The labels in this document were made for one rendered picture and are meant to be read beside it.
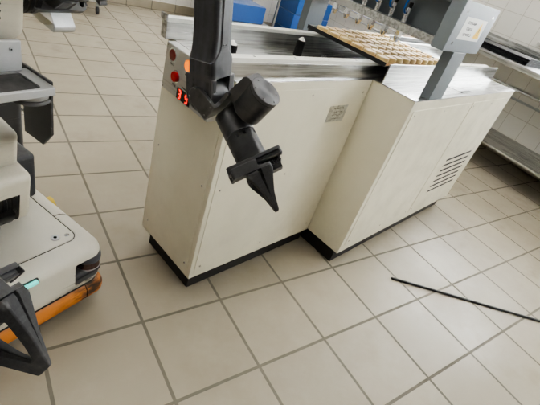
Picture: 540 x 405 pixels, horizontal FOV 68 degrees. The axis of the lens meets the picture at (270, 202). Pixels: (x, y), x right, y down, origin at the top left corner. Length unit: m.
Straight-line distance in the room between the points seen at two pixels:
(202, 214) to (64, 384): 0.62
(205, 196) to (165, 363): 0.54
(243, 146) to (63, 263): 0.75
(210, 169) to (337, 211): 0.76
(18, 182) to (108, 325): 0.60
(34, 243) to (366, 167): 1.20
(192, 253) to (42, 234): 0.46
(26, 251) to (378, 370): 1.24
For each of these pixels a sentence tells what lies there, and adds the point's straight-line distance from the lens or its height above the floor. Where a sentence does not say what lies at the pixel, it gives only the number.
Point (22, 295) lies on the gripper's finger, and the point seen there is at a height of 0.84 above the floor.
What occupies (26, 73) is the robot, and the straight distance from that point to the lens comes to 0.97.
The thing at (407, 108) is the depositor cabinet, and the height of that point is 0.80.
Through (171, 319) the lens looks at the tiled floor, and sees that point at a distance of 1.50.
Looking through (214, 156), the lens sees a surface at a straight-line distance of 1.20.
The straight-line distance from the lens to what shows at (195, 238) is 1.38.
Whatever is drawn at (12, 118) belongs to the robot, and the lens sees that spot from 1.37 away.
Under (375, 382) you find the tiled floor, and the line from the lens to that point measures 1.61.
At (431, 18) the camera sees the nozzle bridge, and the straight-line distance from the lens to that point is 1.64.
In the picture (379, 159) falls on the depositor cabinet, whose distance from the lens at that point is 1.64.
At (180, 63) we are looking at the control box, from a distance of 1.23.
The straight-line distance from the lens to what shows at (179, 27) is 1.31.
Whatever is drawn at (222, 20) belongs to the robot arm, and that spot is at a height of 1.04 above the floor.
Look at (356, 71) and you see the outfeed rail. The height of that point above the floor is 0.87.
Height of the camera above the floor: 1.18
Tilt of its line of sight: 33 degrees down
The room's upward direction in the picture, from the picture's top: 20 degrees clockwise
